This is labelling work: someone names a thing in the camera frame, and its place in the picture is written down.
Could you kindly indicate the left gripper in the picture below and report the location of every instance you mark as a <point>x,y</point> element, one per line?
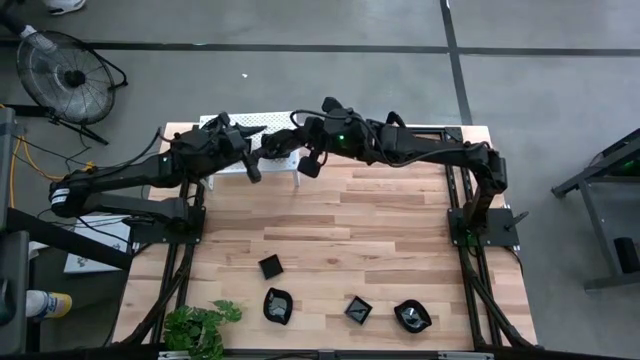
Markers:
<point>227,147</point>

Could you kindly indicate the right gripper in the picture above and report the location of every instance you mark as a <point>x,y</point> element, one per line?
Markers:
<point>315,137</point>

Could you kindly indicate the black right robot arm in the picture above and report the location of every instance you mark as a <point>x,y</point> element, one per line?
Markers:
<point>425,147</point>

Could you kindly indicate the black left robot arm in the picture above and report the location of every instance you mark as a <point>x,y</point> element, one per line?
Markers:
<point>125,175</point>

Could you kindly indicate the white perforated metal shelf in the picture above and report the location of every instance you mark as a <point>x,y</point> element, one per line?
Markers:
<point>277,120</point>

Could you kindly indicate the black curved hook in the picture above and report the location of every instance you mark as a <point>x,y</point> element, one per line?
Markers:
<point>395,115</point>

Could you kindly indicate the small square black plate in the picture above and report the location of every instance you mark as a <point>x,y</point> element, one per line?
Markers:
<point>271,267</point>
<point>358,310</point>

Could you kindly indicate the oval black plate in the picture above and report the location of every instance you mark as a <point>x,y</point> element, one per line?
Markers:
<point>412,316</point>
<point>278,306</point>

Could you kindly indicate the white printed box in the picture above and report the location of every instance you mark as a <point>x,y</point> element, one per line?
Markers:
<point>107,235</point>

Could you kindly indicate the black floor fan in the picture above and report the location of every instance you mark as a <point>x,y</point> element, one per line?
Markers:
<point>75,78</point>

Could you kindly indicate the green artificial plant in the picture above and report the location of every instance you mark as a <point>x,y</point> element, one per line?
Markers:
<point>192,327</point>

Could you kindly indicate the black metal beam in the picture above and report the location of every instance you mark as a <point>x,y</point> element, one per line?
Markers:
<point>60,237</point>

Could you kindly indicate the grey metal stand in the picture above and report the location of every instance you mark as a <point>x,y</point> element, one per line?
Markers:
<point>10,165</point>

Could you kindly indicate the person's leg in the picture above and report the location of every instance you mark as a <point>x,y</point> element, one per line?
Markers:
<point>12,20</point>

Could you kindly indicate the dark metal side desk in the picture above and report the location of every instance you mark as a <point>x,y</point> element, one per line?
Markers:
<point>590,176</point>

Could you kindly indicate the black cylinder bin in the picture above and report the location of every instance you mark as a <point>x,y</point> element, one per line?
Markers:
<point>627,255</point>

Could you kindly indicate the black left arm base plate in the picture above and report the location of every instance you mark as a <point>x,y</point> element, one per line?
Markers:
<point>150,235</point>

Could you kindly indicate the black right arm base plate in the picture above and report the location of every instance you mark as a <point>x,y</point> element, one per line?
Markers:
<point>500,235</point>

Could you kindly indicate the silver metal bracket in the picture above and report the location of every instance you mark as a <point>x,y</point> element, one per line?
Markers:
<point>465,356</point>
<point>177,356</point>

